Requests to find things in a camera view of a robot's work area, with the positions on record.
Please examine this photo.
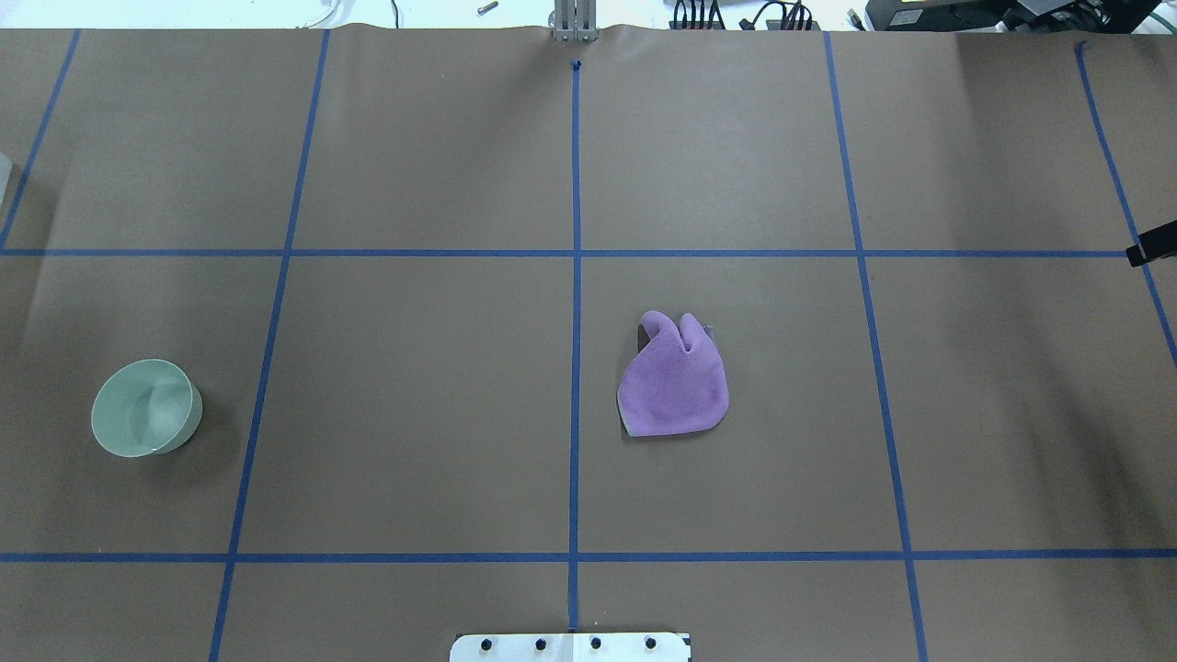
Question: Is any aluminium frame post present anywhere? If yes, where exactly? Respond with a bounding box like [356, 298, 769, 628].
[550, 0, 600, 44]

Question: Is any pale green bowl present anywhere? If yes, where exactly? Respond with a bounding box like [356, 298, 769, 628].
[91, 358, 202, 458]

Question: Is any purple cloth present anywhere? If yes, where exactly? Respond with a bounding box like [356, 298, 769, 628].
[616, 310, 730, 439]

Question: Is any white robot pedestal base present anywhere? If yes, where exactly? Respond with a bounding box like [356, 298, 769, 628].
[448, 633, 693, 661]

